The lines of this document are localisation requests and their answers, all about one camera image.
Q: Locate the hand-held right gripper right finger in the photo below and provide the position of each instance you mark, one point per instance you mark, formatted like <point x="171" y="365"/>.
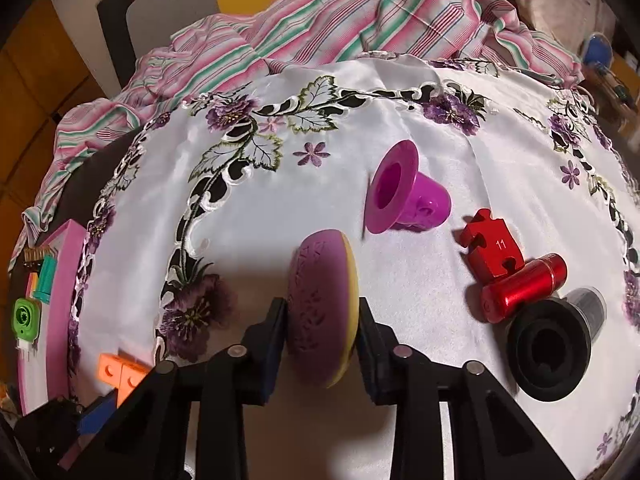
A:
<point x="369" y="360"/>

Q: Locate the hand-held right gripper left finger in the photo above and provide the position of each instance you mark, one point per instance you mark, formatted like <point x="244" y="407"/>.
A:
<point x="272" y="355"/>

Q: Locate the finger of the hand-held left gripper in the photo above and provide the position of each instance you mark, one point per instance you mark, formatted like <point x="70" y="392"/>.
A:
<point x="95" y="417"/>

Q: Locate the orange cube block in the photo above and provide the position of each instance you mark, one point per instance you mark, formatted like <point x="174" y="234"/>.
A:
<point x="120" y="370"/>

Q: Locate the purple yellow round disc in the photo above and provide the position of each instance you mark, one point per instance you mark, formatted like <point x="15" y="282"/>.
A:
<point x="320" y="300"/>

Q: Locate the green white round toy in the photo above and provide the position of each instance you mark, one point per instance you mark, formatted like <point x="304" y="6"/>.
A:
<point x="25" y="320"/>

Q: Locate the teal ribbed plastic cup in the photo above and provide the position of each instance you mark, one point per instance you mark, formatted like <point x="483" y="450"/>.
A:
<point x="45" y="280"/>

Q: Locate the orange animal-shaped block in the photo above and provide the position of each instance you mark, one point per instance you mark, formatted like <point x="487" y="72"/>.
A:
<point x="32" y="282"/>

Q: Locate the pink shallow tray box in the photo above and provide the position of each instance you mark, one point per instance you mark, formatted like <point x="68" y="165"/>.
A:
<point x="62" y="260"/>

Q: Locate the magenta plastic cup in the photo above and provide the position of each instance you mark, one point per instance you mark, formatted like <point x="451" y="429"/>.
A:
<point x="415" y="205"/>

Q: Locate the red metal cylinder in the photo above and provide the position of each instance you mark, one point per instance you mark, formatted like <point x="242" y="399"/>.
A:
<point x="520" y="292"/>

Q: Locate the red puzzle piece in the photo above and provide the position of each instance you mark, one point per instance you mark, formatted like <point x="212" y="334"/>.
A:
<point x="492" y="250"/>

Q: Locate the brown hair claw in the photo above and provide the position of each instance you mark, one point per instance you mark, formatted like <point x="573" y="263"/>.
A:
<point x="30" y="255"/>

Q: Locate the black cup with clear lid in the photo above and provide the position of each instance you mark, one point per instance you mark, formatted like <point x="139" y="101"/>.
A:
<point x="545" y="350"/>

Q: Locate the white floral embroidered tablecloth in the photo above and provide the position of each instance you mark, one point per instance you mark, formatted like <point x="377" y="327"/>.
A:
<point x="450" y="125"/>

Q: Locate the wooden panelled wardrobe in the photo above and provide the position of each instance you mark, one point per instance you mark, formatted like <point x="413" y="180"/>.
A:
<point x="30" y="110"/>

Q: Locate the pink green striped cloth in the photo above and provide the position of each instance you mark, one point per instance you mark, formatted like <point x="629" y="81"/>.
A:
<point x="325" y="15"/>

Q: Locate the blue round object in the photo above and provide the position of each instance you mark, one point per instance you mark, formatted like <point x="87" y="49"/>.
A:
<point x="597" y="52"/>

